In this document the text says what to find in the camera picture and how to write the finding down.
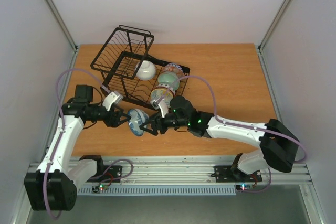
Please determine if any blue floral white bowl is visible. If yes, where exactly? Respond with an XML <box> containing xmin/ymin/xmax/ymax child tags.
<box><xmin>128</xmin><ymin>109</ymin><xmax>149</xmax><ymax>136</ymax></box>

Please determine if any red white patterned bowl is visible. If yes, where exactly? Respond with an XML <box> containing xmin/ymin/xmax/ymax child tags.
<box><xmin>156</xmin><ymin>83</ymin><xmax>175</xmax><ymax>94</ymax></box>

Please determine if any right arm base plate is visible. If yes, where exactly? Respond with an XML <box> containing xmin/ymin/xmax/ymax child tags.
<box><xmin>211</xmin><ymin>165</ymin><xmax>262</xmax><ymax>183</ymax></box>

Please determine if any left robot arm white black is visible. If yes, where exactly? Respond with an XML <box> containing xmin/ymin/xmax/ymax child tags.
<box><xmin>24</xmin><ymin>85</ymin><xmax>130</xmax><ymax>212</ymax></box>

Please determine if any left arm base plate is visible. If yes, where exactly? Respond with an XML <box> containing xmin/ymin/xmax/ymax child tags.
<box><xmin>88</xmin><ymin>165</ymin><xmax>122</xmax><ymax>183</ymax></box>

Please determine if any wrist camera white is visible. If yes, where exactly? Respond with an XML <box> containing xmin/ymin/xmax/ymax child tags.
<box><xmin>151</xmin><ymin>100</ymin><xmax>169</xmax><ymax>118</ymax></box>
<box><xmin>102</xmin><ymin>91</ymin><xmax>123</xmax><ymax>111</ymax></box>

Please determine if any black wire dish rack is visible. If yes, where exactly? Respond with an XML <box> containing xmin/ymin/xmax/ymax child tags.
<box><xmin>90</xmin><ymin>25</ymin><xmax>190</xmax><ymax>109</ymax></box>

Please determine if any yellow blue patterned bowl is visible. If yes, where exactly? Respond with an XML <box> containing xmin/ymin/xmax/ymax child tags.
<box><xmin>151</xmin><ymin>88</ymin><xmax>174</xmax><ymax>107</ymax></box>

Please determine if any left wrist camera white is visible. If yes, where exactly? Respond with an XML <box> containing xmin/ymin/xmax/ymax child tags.
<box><xmin>102</xmin><ymin>91</ymin><xmax>123</xmax><ymax>111</ymax></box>

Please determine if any white ceramic bowl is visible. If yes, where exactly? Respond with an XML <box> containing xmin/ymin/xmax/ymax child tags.
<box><xmin>135</xmin><ymin>60</ymin><xmax>156</xmax><ymax>81</ymax></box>

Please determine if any grey slotted cable duct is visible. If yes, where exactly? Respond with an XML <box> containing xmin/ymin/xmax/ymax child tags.
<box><xmin>78</xmin><ymin>185</ymin><xmax>236</xmax><ymax>197</ymax></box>

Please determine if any teal green bowl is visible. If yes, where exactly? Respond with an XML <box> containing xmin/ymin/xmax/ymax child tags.
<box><xmin>158</xmin><ymin>71</ymin><xmax>180</xmax><ymax>90</ymax></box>

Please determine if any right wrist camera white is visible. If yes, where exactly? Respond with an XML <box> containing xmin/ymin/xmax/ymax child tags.
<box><xmin>151</xmin><ymin>100</ymin><xmax>169</xmax><ymax>118</ymax></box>

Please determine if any blue orange patterned bowl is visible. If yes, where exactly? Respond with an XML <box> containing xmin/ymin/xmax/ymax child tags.
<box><xmin>162</xmin><ymin>63</ymin><xmax>184</xmax><ymax>78</ymax></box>

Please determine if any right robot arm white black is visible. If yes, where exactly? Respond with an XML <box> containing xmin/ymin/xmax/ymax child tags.
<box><xmin>140</xmin><ymin>95</ymin><xmax>299</xmax><ymax>181</ymax></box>

